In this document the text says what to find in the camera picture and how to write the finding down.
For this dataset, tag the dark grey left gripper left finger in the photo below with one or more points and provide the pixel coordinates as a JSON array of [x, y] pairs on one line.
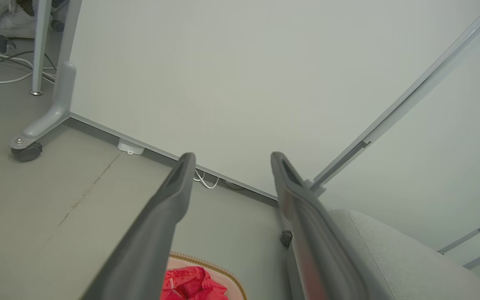
[[148, 246]]

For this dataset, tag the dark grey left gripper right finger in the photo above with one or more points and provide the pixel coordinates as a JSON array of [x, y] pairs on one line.
[[315, 246]]

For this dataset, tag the red garment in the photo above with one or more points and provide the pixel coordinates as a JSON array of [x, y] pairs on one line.
[[192, 285]]

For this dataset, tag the grey upholstered seat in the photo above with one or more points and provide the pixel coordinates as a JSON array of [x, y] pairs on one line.
[[411, 266]]

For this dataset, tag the small dark caster wheel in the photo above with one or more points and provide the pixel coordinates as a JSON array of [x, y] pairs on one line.
[[286, 238]]

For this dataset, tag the cream perforated laundry basket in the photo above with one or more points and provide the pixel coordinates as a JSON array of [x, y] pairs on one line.
[[228, 273]]

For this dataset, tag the small white plastic box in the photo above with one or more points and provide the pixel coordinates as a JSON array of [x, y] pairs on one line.
[[130, 146]]

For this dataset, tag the grey partition caster wheel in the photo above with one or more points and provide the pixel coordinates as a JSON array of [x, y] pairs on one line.
[[26, 152]]

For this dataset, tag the large white partition panel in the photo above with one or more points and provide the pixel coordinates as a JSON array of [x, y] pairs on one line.
[[244, 83]]

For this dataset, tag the white table leg pole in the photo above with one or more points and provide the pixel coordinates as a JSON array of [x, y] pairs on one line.
[[41, 41]]

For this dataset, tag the dark chair caster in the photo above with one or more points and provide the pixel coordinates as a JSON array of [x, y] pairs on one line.
[[57, 25]]

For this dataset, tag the white sneaker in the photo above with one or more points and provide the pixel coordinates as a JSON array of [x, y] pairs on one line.
[[17, 26]]

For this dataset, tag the white partition panel with rail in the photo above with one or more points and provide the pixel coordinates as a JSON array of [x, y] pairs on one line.
[[452, 146]]

